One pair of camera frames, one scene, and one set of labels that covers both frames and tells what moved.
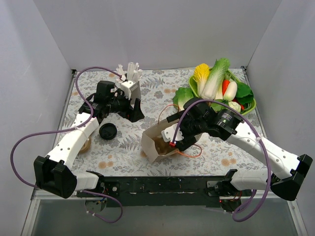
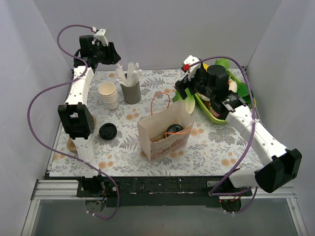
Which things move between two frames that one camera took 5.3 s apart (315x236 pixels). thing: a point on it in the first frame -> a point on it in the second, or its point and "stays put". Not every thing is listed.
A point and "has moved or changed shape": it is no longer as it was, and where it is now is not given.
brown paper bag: x=153 y=143 has moved or changed shape
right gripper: x=186 y=138 -> x=187 y=83
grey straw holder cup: x=135 y=92 stays put
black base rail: x=166 y=191 stays put
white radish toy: x=231 y=91 stays put
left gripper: x=130 y=109 -> x=108 y=52
